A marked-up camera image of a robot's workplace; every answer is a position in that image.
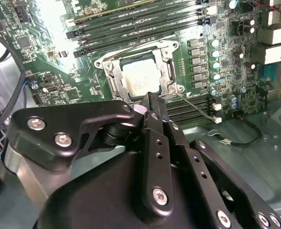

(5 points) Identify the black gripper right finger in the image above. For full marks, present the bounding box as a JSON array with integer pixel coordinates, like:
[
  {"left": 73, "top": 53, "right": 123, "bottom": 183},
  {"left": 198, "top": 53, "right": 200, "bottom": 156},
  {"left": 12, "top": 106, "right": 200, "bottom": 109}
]
[{"left": 164, "top": 120, "right": 281, "bottom": 229}]

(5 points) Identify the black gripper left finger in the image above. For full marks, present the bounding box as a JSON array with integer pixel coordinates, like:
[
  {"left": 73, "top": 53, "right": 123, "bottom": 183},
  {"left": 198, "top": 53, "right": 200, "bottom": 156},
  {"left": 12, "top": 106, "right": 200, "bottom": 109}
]
[{"left": 0, "top": 92, "right": 176, "bottom": 224}]

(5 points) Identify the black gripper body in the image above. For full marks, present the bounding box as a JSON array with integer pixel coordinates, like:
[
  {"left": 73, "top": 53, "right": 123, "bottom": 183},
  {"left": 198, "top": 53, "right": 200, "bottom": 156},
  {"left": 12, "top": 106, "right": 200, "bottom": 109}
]
[{"left": 37, "top": 151, "right": 227, "bottom": 229}]

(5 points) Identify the thin metal locking lever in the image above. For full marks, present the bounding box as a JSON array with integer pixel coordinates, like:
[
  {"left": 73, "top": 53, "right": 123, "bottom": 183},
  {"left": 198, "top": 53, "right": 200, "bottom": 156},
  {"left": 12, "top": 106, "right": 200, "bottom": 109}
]
[
  {"left": 114, "top": 42, "right": 164, "bottom": 59},
  {"left": 175, "top": 93, "right": 215, "bottom": 121}
]

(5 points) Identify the silver CPU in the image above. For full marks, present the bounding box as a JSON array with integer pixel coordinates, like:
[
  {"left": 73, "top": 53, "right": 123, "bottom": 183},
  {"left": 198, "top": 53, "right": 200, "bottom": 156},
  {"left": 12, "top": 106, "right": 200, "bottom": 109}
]
[{"left": 120, "top": 54, "right": 164, "bottom": 99}]

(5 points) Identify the metal socket cover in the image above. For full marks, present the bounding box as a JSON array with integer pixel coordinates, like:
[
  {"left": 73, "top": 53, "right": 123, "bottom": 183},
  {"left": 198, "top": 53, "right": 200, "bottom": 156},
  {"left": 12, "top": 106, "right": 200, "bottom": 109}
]
[{"left": 102, "top": 46, "right": 180, "bottom": 102}]

